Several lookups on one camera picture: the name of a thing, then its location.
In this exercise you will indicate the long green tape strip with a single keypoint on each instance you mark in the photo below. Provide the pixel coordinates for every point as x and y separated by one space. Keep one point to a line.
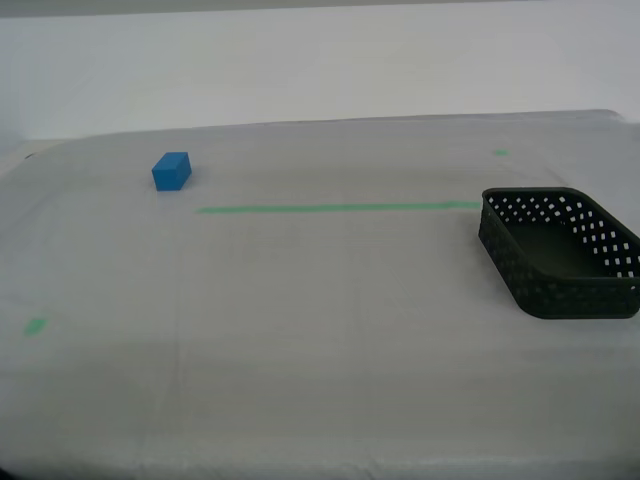
325 207

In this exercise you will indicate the black perforated plastic basket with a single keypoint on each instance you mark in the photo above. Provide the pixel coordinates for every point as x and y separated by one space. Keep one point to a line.
550 300

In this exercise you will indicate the white table cover sheet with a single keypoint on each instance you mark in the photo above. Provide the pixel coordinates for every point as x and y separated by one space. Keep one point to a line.
320 350

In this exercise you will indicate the blue rectangular block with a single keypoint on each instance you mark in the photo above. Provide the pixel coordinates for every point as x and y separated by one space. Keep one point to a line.
170 175

